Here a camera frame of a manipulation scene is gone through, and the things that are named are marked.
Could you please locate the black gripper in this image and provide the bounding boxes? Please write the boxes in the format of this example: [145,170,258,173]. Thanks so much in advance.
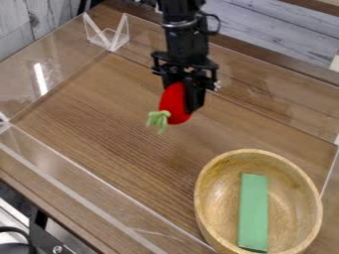
[151,0,222,114]

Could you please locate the red plush strawberry toy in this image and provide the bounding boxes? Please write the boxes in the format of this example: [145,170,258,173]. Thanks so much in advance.
[147,81,193,133]

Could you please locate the clear acrylic tray walls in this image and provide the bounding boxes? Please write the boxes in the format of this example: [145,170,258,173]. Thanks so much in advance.
[0,9,339,254]

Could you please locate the green rectangular block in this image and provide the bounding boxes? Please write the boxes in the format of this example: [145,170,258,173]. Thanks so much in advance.
[239,174,269,253]

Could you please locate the wooden bowl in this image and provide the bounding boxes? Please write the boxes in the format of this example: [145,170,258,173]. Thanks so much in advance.
[194,149,324,254]

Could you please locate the black table leg bracket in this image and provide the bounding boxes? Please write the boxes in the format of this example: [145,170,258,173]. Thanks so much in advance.
[30,209,77,254]

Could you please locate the black cable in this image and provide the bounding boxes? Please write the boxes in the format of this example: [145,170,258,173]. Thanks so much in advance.
[0,226,39,254]

